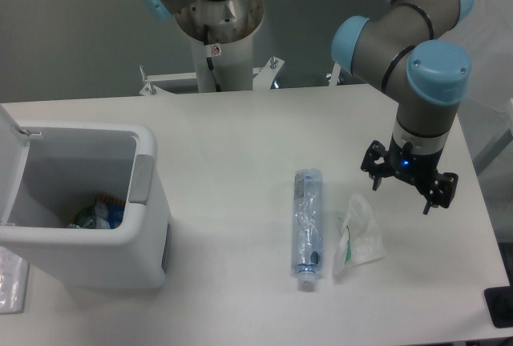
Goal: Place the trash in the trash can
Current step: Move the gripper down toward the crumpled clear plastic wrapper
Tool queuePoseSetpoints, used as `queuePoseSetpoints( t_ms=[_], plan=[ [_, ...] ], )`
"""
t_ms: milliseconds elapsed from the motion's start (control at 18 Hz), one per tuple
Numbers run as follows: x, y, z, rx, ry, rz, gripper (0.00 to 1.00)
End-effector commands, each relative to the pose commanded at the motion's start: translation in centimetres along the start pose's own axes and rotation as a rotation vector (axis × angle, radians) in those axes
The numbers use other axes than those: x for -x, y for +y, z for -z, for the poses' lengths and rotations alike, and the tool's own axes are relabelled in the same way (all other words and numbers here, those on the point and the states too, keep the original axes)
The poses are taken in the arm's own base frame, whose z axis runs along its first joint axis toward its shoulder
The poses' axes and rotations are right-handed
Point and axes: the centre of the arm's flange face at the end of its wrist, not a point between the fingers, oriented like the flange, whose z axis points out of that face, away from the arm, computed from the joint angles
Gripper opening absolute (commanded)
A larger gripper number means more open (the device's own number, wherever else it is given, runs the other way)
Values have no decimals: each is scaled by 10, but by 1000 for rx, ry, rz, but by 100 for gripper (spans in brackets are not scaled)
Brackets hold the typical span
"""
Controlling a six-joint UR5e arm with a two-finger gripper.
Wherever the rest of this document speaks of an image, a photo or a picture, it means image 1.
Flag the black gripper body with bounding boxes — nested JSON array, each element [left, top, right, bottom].
[[384, 138, 442, 194]]

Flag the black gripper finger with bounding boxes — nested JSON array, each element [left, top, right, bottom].
[[361, 140, 395, 191], [416, 172, 458, 215]]

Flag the clear crushed plastic bottle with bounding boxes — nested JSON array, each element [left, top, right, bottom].
[[291, 168, 324, 292]]

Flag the white plastic wrapper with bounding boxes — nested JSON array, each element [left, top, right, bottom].
[[332, 193, 386, 278]]

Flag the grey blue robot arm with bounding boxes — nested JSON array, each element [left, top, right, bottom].
[[141, 0, 474, 208]]

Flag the white trash can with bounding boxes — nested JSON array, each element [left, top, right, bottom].
[[1, 111, 171, 289]]

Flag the black device at edge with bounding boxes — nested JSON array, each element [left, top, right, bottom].
[[484, 286, 512, 328]]

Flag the white side cabinet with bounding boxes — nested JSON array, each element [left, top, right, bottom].
[[444, 0, 512, 179]]

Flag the blue snack wrapper in bin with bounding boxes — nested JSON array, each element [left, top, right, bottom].
[[94, 193, 126, 229]]

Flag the green wrapper in bin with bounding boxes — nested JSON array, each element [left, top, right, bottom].
[[67, 206, 96, 229]]

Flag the clear plastic sheet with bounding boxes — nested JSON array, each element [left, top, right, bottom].
[[1, 247, 30, 315]]

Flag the white metal base frame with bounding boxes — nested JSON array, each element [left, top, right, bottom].
[[138, 56, 344, 97]]

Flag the black cable on pedestal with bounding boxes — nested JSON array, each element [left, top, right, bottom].
[[202, 24, 223, 93]]

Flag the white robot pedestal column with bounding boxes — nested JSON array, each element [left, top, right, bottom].
[[175, 0, 264, 93]]

